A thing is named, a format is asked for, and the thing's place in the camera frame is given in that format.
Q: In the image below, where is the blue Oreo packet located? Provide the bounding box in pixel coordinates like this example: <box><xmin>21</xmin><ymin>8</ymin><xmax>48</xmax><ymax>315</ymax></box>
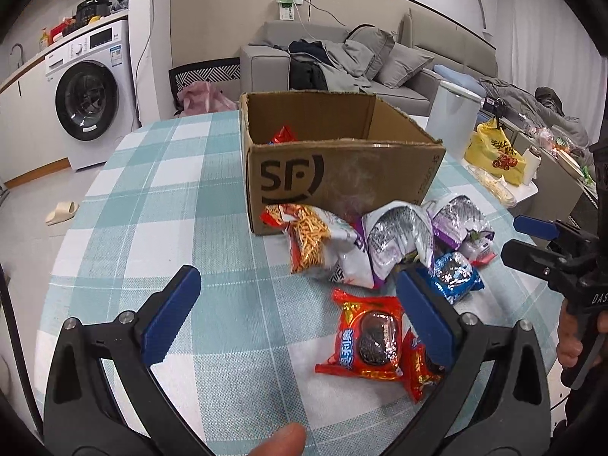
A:
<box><xmin>430</xmin><ymin>251</ymin><xmax>485</xmax><ymax>305</ymax></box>

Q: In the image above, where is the purple silver snack bag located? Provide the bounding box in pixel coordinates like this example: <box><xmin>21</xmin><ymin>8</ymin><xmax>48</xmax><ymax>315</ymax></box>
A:
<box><xmin>361</xmin><ymin>201</ymin><xmax>435</xmax><ymax>289</ymax></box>

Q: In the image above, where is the red Oreo packet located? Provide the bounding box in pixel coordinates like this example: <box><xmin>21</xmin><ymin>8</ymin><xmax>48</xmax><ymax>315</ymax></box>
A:
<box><xmin>314</xmin><ymin>288</ymin><xmax>404</xmax><ymax>382</ymax></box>

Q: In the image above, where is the orange noodle snack bag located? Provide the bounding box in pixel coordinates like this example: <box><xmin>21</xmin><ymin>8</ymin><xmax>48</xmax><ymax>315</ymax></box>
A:
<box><xmin>260</xmin><ymin>204</ymin><xmax>375</xmax><ymax>289</ymax></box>

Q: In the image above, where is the red chips snack bag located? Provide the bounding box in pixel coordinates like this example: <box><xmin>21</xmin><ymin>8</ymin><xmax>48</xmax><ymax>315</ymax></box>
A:
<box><xmin>269</xmin><ymin>126</ymin><xmax>297</xmax><ymax>145</ymax></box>

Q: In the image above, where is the small red snack packet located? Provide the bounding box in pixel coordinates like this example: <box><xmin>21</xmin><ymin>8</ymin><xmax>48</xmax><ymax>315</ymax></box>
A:
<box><xmin>401</xmin><ymin>328</ymin><xmax>443</xmax><ymax>404</ymax></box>

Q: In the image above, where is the person's right hand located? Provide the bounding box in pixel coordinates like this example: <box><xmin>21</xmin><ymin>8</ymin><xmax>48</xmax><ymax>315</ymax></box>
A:
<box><xmin>556</xmin><ymin>299</ymin><xmax>608</xmax><ymax>368</ymax></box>

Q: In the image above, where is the person's left thumb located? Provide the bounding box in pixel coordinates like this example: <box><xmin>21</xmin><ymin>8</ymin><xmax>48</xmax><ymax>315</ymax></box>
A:
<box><xmin>249</xmin><ymin>423</ymin><xmax>306</xmax><ymax>456</ymax></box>

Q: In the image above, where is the yellow plastic bag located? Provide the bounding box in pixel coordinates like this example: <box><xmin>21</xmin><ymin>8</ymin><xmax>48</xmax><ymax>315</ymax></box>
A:
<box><xmin>464</xmin><ymin>119</ymin><xmax>527</xmax><ymax>186</ymax></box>

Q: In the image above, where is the white trash bin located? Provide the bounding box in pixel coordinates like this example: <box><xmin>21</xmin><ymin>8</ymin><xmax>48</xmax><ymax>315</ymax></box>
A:
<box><xmin>426</xmin><ymin>80</ymin><xmax>481</xmax><ymax>161</ymax></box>

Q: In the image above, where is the beige slipper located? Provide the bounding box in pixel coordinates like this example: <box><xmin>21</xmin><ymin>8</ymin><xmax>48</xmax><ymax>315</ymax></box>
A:
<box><xmin>45</xmin><ymin>201</ymin><xmax>79</xmax><ymax>226</ymax></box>

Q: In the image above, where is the brown SF cardboard box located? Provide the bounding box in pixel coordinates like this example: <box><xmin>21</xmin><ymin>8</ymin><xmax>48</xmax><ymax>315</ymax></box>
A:
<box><xmin>240</xmin><ymin>91</ymin><xmax>445</xmax><ymax>236</ymax></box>

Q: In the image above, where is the grey sofa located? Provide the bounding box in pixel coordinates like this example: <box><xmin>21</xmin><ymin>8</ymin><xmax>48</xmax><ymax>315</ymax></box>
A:
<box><xmin>239</xmin><ymin>8</ymin><xmax>498</xmax><ymax>116</ymax></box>

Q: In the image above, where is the grey throw pillow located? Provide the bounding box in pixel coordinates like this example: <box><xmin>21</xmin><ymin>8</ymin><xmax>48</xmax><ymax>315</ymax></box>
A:
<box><xmin>375</xmin><ymin>43</ymin><xmax>434</xmax><ymax>89</ymax></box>

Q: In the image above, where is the dark clothes pile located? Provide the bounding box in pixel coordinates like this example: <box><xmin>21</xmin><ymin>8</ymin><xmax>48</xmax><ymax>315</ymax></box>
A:
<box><xmin>288</xmin><ymin>39</ymin><xmax>330</xmax><ymax>91</ymax></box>

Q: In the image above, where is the pink bag on floor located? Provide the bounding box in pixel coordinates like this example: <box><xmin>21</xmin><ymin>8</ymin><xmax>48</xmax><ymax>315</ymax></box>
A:
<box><xmin>177</xmin><ymin>81</ymin><xmax>238</xmax><ymax>117</ymax></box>

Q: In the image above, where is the white washing machine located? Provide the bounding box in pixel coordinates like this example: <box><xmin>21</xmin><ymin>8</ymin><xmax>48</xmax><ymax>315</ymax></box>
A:
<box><xmin>44</xmin><ymin>17</ymin><xmax>140</xmax><ymax>171</ymax></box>

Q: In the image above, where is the black patterned chair back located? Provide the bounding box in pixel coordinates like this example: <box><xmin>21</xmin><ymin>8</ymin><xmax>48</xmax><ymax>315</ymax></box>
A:
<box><xmin>168</xmin><ymin>57</ymin><xmax>241</xmax><ymax>111</ymax></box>

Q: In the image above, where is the white wall socket charger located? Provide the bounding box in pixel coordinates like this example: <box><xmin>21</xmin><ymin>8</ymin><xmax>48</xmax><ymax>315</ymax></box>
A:
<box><xmin>276</xmin><ymin>0</ymin><xmax>304</xmax><ymax>21</ymax></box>

